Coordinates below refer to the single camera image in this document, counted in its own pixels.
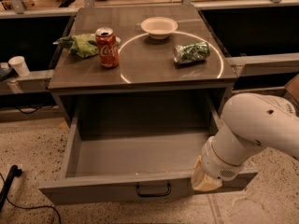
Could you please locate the white paper bowl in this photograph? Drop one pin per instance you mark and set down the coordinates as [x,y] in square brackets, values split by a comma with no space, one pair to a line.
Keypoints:
[159,27]

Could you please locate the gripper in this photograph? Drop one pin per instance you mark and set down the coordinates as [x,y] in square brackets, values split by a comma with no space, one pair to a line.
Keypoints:
[218,164]

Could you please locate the white paper cup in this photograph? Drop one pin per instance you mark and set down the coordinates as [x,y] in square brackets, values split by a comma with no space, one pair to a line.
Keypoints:
[19,65]

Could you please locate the grey top drawer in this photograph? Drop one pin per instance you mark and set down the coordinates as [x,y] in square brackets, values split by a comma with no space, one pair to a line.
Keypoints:
[119,140]

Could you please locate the red cola can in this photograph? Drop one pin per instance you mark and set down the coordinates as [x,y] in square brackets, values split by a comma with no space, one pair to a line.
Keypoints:
[107,47]

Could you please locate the black plug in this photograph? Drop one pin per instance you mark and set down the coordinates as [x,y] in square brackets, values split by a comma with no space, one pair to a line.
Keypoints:
[14,171]

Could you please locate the grey cabinet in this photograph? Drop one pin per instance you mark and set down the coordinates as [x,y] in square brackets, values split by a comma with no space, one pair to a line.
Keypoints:
[145,63]

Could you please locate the black drawer handle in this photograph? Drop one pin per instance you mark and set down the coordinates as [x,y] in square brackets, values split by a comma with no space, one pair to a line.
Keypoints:
[153,191]

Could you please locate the green crushed soda can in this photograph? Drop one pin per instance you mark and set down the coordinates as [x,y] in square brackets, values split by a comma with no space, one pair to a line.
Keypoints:
[191,53]

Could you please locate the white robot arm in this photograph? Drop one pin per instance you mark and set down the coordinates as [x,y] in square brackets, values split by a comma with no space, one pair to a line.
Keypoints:
[250,122]

